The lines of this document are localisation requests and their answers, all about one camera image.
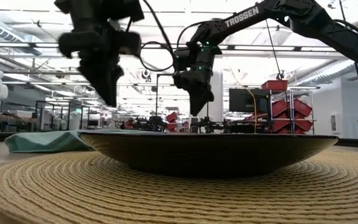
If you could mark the light blue cloth napkin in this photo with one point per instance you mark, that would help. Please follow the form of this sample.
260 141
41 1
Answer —
42 141

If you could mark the metal storage rack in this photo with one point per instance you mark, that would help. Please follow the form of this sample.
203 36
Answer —
291 105

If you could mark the round woven straw placemat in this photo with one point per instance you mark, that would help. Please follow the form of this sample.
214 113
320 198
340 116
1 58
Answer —
179 202

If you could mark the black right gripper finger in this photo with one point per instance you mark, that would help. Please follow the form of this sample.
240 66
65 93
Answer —
207 98
195 102

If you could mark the white wall box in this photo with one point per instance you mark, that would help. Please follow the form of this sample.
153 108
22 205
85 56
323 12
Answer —
337 121

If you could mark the tilted red storage bin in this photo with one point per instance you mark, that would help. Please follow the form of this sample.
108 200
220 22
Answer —
279 107
301 108
280 124
303 124

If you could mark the dark background workbench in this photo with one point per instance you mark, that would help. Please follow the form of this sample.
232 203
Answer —
228 126

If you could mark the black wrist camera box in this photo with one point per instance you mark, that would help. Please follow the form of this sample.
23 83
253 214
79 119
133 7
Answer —
183 59
126 9

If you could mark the black cell frame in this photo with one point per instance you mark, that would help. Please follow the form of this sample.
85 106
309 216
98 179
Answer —
36 116

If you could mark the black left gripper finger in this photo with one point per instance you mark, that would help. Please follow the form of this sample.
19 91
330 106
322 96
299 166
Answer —
113 77
98 81

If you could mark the black monitor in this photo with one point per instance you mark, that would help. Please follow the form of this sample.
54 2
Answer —
239 101

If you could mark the white building column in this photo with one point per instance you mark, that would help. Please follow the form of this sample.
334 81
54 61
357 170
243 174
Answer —
217 102

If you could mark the patterned ceramic plate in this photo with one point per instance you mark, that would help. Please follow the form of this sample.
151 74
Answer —
207 155

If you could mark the long ceiling light bar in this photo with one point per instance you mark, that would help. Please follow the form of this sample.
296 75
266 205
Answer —
11 45

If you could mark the flat red storage bin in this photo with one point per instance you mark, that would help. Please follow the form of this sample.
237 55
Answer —
274 85

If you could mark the small red background bin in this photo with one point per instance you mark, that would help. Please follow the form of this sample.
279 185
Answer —
171 117

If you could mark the round ceiling fixture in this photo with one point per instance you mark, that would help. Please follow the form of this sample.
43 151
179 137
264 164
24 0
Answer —
145 74

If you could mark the dark background machinery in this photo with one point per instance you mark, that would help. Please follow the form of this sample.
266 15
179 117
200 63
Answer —
155 121

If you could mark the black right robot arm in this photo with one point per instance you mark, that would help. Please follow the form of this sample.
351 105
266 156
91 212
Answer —
322 25

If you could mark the wooden background desk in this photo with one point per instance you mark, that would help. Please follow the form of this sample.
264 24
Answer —
11 119

